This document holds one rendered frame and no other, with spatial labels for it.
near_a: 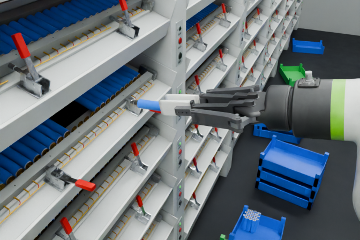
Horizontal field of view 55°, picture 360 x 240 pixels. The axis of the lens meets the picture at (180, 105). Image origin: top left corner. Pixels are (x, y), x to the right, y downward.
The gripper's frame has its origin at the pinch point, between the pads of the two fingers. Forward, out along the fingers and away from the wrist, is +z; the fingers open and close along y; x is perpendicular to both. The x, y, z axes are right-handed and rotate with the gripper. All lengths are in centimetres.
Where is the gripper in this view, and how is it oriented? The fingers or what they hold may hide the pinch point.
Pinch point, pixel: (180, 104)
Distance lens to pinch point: 64.3
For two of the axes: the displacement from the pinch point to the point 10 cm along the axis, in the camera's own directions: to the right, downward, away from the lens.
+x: 1.9, 8.8, 4.3
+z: -8.9, -0.3, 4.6
